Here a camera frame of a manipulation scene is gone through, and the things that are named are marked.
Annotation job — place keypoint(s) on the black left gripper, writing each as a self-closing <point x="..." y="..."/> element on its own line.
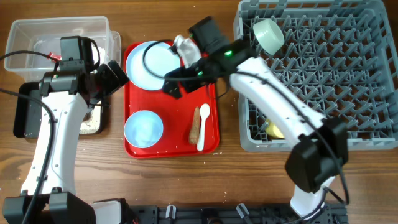
<point x="112" y="83"/>

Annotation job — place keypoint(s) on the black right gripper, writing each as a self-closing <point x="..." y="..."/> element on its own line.
<point x="177" y="86"/>

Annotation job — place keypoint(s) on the pile of white rice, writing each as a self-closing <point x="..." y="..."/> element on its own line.
<point x="91" y="122"/>

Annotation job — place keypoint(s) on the red snack wrapper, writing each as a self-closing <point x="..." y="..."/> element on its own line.
<point x="55" y="57"/>

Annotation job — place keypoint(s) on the small light blue plate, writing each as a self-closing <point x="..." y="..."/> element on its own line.
<point x="143" y="129"/>

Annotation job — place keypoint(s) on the green bowl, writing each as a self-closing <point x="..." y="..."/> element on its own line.
<point x="269" y="35"/>

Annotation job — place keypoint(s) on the yellow plastic cup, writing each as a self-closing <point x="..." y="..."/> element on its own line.
<point x="273" y="130"/>

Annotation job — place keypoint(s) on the white napkin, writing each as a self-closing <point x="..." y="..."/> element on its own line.
<point x="99" y="54"/>

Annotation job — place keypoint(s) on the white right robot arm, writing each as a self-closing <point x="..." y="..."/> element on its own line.
<point x="319" y="147"/>

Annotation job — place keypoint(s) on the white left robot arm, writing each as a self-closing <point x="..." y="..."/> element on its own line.
<point x="48" y="193"/>

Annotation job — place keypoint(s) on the clear plastic waste bin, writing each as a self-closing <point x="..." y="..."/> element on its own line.
<point x="43" y="35"/>

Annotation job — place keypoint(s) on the black waste tray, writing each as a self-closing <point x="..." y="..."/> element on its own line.
<point x="28" y="113"/>

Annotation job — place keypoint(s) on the grey dishwasher rack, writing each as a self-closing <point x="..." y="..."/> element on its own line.
<point x="339" y="58"/>

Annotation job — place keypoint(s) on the red serving tray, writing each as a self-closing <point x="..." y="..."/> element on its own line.
<point x="177" y="117"/>

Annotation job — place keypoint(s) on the white plastic spoon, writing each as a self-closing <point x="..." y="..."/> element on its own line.
<point x="204" y="114"/>

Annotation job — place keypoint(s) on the black mounting rail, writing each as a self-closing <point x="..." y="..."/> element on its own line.
<point x="331" y="213"/>

